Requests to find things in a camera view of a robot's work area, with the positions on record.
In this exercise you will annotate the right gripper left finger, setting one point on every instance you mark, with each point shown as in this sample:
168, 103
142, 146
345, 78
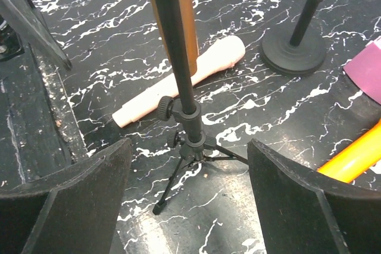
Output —
73, 210

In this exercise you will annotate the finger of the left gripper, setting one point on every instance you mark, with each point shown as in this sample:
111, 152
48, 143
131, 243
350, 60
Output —
25, 19

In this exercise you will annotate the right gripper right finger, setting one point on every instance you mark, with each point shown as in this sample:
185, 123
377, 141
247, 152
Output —
303, 211

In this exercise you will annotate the shock-mount tripod mic stand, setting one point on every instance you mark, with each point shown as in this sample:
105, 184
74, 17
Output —
185, 110

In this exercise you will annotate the black round-base mic stand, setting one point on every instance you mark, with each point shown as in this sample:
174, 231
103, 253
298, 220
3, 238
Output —
294, 51

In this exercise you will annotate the gold microphone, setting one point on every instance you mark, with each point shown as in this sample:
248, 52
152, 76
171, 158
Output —
187, 23

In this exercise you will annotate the pink microphone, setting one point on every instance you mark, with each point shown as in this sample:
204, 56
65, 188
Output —
223, 54

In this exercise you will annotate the orange microphone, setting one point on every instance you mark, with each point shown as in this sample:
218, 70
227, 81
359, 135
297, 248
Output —
355, 159

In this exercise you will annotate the pink metronome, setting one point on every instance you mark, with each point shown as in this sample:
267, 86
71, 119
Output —
364, 70

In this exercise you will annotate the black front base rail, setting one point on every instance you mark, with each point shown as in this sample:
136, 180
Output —
39, 132

